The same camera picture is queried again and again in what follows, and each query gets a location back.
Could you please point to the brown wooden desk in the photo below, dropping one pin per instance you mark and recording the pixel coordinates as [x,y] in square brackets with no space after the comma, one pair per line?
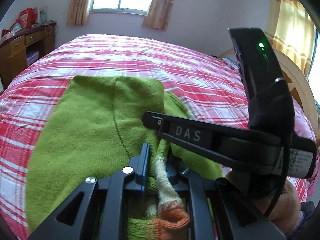
[15,50]

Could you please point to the green knitted sweater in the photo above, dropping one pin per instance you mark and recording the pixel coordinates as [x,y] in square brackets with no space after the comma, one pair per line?
[95,129]

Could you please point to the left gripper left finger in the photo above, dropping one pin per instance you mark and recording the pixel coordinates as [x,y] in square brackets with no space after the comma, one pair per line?
[97,208]

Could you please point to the left beige curtain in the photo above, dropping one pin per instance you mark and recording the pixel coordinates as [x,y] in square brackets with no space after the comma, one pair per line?
[78,13]

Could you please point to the person's right hand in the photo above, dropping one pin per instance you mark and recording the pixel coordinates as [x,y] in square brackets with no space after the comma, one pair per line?
[286,213]

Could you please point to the patterned pillow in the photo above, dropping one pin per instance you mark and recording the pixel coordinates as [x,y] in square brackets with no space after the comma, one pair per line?
[232,61]

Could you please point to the right beige curtain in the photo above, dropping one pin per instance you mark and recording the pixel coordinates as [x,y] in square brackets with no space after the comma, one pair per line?
[158,15]

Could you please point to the wooden headboard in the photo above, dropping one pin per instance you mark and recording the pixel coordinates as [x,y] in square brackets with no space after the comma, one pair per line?
[297,84]

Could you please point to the red plaid bed sheet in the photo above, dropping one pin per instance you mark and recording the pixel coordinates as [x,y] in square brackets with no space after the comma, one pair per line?
[209,86]

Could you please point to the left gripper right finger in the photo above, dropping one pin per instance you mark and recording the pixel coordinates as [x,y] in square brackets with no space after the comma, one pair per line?
[217,209]

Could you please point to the beige curtain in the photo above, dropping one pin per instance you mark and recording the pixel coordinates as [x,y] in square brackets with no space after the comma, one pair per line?
[158,15]
[78,13]

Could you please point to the red gift bag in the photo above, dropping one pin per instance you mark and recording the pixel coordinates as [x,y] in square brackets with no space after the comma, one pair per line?
[27,18]

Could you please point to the yellow curtain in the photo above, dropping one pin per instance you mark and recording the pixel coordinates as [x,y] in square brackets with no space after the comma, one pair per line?
[291,31]

